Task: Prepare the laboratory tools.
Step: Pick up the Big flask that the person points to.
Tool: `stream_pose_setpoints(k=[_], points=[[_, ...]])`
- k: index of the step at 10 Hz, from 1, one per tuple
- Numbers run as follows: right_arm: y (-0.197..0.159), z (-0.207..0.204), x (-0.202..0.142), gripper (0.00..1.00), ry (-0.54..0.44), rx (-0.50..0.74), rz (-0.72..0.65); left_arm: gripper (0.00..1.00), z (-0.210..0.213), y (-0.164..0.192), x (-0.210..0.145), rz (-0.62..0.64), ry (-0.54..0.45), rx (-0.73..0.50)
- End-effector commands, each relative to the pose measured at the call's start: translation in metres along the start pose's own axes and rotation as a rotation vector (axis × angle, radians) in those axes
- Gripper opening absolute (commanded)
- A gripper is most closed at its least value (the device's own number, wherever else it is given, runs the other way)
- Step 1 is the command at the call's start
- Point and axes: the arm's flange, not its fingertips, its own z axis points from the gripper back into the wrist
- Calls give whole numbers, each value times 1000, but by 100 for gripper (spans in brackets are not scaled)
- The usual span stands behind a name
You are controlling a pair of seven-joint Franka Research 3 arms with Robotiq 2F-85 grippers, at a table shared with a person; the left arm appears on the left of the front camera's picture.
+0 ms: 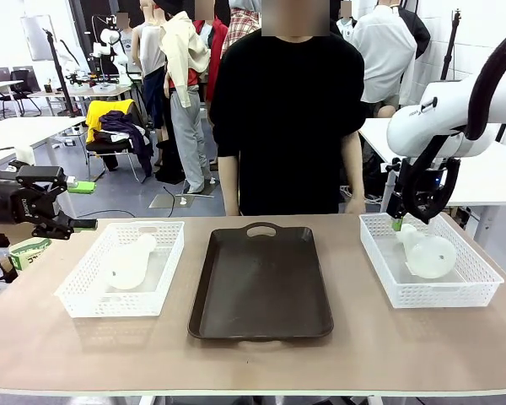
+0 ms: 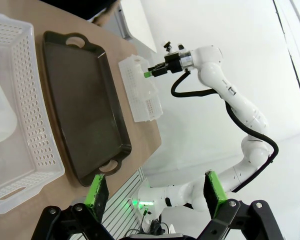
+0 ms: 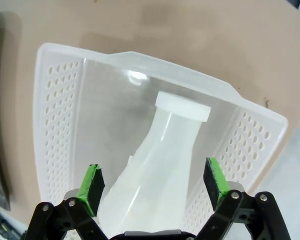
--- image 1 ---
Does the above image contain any yellow garment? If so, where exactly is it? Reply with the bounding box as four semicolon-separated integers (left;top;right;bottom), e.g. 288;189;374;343
85;100;135;144

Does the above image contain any mannequin with white shirt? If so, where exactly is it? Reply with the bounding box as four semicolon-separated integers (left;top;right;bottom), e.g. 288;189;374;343
348;3;418;106

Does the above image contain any white perforated plastic basket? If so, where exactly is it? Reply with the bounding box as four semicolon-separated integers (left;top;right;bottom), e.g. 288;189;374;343
54;220;186;319
358;212;505;310

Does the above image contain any black tripod stand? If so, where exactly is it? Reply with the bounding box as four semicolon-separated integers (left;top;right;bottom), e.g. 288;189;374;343
439;10;466;82
41;28;86;118

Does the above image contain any black jacket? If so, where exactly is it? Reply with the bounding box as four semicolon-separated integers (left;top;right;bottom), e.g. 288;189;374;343
398;4;432;61

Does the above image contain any plaid shirt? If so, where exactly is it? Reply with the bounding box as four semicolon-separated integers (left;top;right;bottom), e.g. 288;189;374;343
229;7;262;47

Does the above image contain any person's left hand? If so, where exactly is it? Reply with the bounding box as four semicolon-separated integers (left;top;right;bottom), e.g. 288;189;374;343
344;196;367;215

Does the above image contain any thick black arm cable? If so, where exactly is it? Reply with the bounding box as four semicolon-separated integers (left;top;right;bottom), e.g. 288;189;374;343
402;19;506;225

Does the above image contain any black office chair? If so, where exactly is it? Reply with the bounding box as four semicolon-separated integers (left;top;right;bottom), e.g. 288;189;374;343
0;69;43;117

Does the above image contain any dark purple garment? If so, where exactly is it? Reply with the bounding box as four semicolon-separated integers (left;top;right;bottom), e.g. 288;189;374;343
97;110;155;178

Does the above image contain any translucent white conical flask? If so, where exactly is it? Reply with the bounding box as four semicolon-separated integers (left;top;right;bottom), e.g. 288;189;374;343
105;233;158;291
396;223;457;279

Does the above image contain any whiteboard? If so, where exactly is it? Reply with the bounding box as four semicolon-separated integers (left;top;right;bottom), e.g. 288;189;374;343
19;14;58;61

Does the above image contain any dark brown plastic tray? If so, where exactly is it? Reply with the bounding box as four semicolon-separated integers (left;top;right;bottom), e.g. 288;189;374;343
187;222;335;342

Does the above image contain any person's left forearm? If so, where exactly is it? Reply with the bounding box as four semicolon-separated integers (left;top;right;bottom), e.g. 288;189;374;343
340;129;366;202

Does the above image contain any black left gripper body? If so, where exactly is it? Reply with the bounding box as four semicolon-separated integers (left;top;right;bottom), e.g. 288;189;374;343
8;184;62;227

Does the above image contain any person's right forearm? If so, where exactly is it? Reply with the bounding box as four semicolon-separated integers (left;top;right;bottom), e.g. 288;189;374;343
217;154;242;207

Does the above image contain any person in black shirt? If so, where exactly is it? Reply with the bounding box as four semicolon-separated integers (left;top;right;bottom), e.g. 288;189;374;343
210;0;366;216

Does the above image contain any green and white box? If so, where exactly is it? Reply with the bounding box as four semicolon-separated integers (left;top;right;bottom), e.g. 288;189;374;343
8;237;54;273

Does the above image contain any grey mannequin floor plate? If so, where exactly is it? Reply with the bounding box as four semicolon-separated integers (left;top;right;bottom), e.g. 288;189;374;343
148;192;198;211

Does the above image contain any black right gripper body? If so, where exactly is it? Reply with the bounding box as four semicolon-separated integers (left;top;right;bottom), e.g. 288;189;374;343
394;158;450;212

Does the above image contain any white humanoid robot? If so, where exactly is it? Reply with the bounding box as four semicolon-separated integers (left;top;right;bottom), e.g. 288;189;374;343
93;14;131;68

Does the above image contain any black tape roll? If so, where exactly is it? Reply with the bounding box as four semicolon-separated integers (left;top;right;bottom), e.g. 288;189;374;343
0;256;20;284

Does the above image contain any mannequin with white tank top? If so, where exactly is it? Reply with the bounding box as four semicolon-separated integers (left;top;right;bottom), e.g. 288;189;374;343
130;0;170;132

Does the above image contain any mannequin with red garment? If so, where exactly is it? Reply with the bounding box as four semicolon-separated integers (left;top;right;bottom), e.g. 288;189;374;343
192;19;229;105

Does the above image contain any black metal chair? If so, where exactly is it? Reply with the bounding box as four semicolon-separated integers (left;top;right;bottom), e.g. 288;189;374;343
86;137;149;185

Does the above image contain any mannequin with cream jacket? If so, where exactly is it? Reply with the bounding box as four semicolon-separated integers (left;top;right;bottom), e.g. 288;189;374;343
159;10;214;195

